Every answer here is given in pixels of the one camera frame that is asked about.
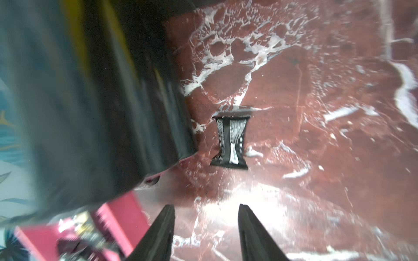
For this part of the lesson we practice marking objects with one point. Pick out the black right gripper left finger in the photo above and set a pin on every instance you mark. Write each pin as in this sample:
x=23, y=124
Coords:
x=156, y=245

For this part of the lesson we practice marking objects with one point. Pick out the black drawer cabinet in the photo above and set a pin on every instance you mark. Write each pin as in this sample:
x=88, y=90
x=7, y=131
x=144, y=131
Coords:
x=91, y=106

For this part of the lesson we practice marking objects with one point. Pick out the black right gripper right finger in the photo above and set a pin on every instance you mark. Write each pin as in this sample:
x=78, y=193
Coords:
x=256, y=242

